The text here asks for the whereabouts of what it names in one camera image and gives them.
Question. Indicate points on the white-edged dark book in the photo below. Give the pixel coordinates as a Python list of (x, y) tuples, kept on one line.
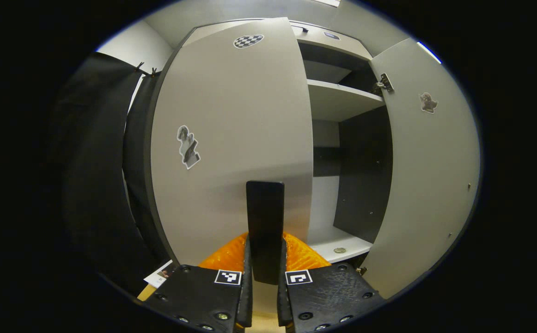
[(160, 275)]

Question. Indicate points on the shoe cabinet door diamond stickers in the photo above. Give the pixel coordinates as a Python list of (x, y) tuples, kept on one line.
[(430, 185)]

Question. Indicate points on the shoe cabinet door checkered sticker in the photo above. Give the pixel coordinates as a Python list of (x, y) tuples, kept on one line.
[(241, 115)]

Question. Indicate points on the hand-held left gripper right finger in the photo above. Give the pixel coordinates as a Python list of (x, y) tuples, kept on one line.
[(281, 300)]

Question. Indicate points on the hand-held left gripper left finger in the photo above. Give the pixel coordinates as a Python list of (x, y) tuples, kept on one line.
[(248, 300)]

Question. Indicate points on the grey double-door shoe cabinet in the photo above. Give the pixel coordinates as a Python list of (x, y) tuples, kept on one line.
[(361, 175)]

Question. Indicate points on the ceiling light panel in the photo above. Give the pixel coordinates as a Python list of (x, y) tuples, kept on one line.
[(327, 2), (429, 52)]

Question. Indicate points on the grey cabinet drawer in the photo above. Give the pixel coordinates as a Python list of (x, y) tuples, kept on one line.
[(338, 46)]

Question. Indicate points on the metal door hinge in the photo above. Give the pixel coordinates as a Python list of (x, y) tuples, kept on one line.
[(385, 83)]

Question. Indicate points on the black backdrop cloth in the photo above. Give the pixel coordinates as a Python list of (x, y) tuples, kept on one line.
[(93, 162)]

